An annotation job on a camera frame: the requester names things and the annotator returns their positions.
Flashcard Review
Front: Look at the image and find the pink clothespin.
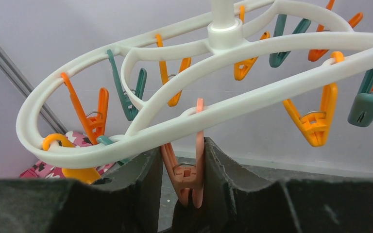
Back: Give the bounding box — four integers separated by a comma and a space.
160, 98, 205, 209

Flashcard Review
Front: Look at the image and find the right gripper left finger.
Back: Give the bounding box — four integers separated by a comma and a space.
0, 148, 163, 233

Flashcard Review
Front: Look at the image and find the pink camouflage cloth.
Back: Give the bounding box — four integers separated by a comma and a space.
19, 130, 117, 180

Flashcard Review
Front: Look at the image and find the white plastic clip hanger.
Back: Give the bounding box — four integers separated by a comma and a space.
16, 0, 373, 174

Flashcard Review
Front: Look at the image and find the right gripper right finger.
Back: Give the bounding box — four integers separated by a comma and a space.
172, 137, 373, 233

